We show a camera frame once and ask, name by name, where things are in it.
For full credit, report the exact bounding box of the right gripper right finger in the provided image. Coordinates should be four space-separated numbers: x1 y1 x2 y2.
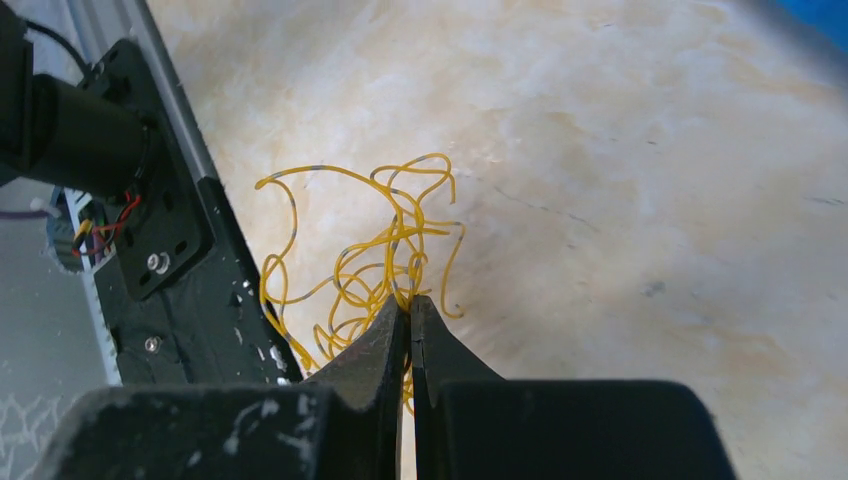
410 296 736 479

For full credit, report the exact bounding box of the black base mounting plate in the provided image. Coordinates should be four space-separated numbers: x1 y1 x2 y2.
93 39 303 385

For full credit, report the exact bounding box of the white cable duct strip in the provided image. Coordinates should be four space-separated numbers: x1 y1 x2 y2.
46 187 122 386

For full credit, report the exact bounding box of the aluminium frame rail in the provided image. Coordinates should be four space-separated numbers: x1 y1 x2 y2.
66 0 218 181

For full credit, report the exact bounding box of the cable bundle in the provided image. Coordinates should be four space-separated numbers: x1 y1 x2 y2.
254 153 467 415

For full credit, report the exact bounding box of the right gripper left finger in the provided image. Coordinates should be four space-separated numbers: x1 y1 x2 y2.
33 300 408 479

